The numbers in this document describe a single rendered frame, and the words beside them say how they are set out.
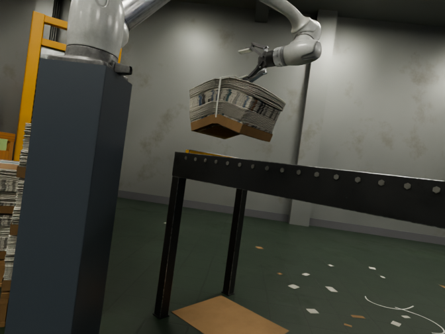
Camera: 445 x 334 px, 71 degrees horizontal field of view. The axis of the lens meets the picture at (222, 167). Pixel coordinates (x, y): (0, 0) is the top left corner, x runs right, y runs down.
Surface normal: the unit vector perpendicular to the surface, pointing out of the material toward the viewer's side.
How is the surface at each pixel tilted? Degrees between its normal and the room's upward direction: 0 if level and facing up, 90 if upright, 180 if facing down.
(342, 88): 90
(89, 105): 90
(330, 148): 90
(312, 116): 90
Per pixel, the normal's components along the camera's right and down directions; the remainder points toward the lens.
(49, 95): -0.07, 0.00
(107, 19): 0.74, 0.07
